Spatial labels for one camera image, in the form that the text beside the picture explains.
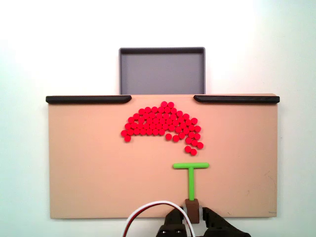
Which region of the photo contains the red white black cable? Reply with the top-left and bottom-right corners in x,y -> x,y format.
124,200 -> 198,237

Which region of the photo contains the beige flat board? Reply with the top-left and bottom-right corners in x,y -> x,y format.
46,93 -> 279,220

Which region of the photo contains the grey shallow container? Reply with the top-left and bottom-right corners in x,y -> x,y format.
118,46 -> 206,96

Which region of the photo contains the green T-shaped pusher tool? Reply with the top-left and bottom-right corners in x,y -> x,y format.
172,162 -> 210,224

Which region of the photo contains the black edge rail strip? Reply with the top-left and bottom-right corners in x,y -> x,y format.
194,95 -> 280,105
45,95 -> 132,105

